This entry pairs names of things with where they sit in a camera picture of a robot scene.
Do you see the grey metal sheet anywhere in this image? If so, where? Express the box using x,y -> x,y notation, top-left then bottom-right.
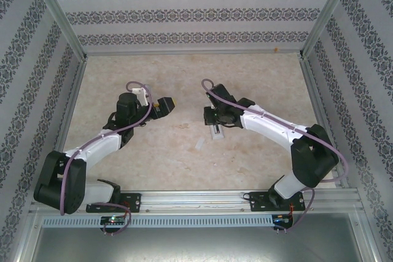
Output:
29,226 -> 369,262

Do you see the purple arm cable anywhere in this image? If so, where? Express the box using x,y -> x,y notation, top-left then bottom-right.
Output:
201,78 -> 351,231
60,80 -> 154,216

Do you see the short purple cable loop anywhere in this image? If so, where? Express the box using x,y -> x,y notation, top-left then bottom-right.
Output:
90,200 -> 132,234

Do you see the aluminium frame post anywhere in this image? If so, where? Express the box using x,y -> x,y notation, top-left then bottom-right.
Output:
299,0 -> 360,60
29,0 -> 90,62

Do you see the circuit board with green light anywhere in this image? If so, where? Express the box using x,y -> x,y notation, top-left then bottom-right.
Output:
100,215 -> 128,225

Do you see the white slotted cable duct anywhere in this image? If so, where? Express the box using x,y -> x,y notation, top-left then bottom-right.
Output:
41,214 -> 274,228

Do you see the circuit board with blue light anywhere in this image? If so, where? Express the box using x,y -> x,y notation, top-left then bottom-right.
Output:
273,214 -> 294,225

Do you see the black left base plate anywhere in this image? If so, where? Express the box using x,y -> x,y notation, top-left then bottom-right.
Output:
87,193 -> 143,214

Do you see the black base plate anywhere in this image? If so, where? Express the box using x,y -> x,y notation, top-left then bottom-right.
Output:
87,193 -> 143,214
249,191 -> 306,213

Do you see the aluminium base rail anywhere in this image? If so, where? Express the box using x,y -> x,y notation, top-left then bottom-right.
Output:
30,190 -> 360,214

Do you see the small white remote control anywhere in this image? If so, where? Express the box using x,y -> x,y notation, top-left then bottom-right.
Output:
209,123 -> 226,140

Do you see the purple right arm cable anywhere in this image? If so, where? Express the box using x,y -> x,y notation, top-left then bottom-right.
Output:
201,78 -> 351,231

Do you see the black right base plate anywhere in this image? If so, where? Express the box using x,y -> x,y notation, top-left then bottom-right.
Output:
249,191 -> 306,213

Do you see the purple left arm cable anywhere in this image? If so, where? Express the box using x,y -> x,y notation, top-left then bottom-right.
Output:
60,80 -> 154,216

